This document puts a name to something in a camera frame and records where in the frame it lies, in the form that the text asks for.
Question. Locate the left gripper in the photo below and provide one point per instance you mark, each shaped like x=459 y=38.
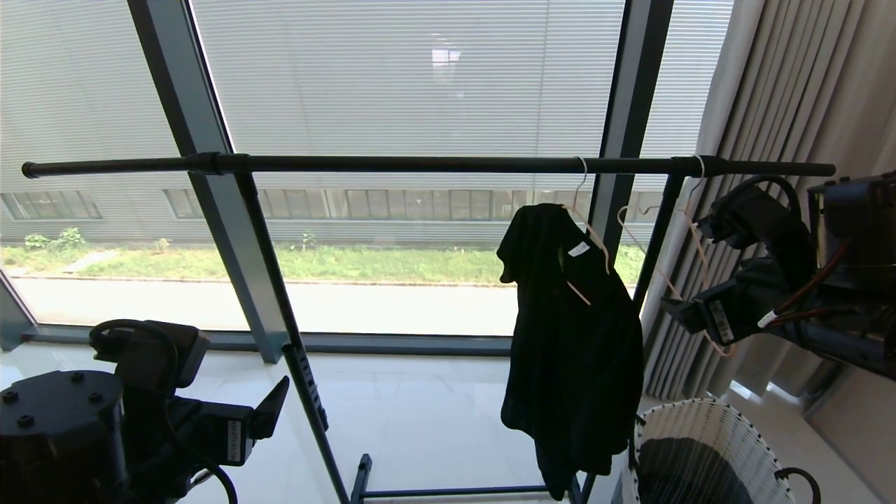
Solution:
x=224 y=430

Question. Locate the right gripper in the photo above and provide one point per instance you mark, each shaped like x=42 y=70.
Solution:
x=742 y=308

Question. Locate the pink clothes hanger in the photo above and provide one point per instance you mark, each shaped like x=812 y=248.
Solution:
x=578 y=292
x=694 y=231

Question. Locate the white laundry basket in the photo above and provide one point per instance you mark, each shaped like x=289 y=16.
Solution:
x=707 y=420

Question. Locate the black clothes rack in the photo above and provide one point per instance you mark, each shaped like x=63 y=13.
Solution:
x=420 y=164

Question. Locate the black T-shirt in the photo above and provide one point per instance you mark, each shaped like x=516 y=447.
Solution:
x=574 y=364

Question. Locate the beige curtain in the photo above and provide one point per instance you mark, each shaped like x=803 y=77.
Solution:
x=791 y=84

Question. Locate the window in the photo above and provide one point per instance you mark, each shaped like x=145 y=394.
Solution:
x=189 y=105

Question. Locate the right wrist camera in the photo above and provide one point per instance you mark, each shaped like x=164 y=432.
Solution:
x=763 y=231

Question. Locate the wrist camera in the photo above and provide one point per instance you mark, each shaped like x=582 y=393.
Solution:
x=175 y=357
x=763 y=231

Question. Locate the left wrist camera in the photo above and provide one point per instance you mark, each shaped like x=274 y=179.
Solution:
x=175 y=357

